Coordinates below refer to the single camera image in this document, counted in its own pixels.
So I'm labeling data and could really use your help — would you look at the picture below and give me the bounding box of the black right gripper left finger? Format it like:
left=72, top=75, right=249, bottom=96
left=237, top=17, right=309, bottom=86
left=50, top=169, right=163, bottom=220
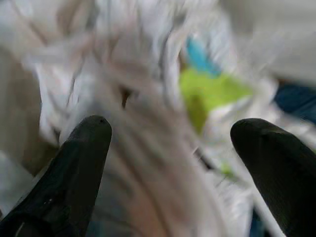
left=0, top=115, right=113, bottom=237

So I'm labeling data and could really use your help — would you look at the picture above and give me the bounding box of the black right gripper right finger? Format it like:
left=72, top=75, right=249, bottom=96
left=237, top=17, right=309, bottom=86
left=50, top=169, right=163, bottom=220
left=230, top=118, right=316, bottom=237

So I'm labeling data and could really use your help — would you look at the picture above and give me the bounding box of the dark blue cloth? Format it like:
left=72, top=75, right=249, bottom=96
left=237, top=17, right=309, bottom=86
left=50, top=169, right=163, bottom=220
left=273, top=82, right=316, bottom=121

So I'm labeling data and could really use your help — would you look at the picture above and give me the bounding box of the lime green cloth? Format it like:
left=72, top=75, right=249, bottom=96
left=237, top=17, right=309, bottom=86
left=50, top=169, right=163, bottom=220
left=179, top=68, right=254, bottom=135

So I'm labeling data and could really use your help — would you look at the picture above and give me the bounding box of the white crumpled garment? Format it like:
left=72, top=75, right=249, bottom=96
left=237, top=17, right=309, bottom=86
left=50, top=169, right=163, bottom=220
left=22, top=0, right=279, bottom=237

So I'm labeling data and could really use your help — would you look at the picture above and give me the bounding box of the bright blue cloth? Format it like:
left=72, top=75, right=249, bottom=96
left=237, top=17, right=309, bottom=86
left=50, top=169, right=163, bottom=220
left=185, top=37, right=222, bottom=78

